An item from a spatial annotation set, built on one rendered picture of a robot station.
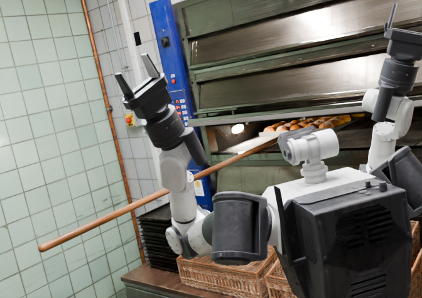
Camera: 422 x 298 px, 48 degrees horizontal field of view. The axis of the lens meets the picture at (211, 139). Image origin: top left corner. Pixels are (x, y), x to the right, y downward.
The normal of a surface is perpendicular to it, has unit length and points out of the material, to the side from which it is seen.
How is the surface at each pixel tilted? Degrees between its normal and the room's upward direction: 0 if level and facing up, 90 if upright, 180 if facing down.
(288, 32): 70
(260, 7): 90
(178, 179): 114
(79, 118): 90
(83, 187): 90
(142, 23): 90
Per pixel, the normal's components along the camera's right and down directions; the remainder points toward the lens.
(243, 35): -0.67, -0.11
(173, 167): -0.29, 0.59
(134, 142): -0.65, 0.24
